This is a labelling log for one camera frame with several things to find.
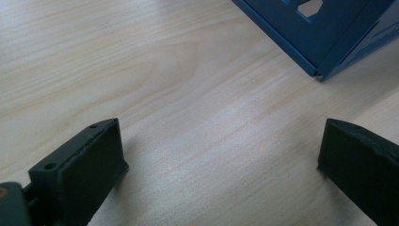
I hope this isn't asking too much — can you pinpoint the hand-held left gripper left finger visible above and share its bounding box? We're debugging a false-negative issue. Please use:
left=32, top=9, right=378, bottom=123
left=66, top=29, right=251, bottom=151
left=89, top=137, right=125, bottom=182
left=27, top=118, right=130, bottom=226

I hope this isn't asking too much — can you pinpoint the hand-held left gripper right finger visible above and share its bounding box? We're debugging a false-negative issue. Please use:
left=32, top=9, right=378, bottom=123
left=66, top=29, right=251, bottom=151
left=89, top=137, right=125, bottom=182
left=316, top=118, right=399, bottom=226

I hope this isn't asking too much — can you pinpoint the blue plastic file rack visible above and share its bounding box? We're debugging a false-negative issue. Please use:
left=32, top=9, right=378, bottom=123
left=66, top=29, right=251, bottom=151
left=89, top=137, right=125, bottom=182
left=231, top=0, right=399, bottom=83

